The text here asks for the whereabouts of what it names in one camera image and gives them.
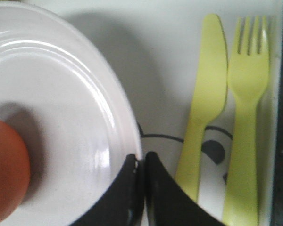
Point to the orange mandarin fruit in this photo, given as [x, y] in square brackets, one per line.
[14, 170]

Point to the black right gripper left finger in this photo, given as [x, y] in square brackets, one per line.
[123, 203]

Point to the yellow plastic fork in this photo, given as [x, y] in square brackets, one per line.
[248, 75]

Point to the yellow plastic knife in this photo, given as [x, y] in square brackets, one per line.
[208, 101]

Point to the white round plate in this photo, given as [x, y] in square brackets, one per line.
[64, 100]

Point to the white rectangular tray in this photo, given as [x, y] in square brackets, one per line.
[153, 47]

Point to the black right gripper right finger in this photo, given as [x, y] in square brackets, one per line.
[167, 203]

